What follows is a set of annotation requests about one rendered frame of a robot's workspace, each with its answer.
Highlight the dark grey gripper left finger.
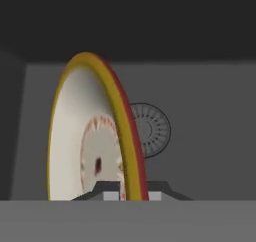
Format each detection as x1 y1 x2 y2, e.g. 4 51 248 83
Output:
71 180 121 202

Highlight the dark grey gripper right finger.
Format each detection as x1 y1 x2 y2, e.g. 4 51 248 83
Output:
146 180 194 202

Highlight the yellow red rimmed white bowl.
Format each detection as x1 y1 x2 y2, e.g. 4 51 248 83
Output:
46 51 150 202

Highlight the round grey sink drain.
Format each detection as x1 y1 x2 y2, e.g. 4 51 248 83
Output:
129 102 172 159

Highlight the grey sink basin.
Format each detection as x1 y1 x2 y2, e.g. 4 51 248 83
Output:
0 49 256 202

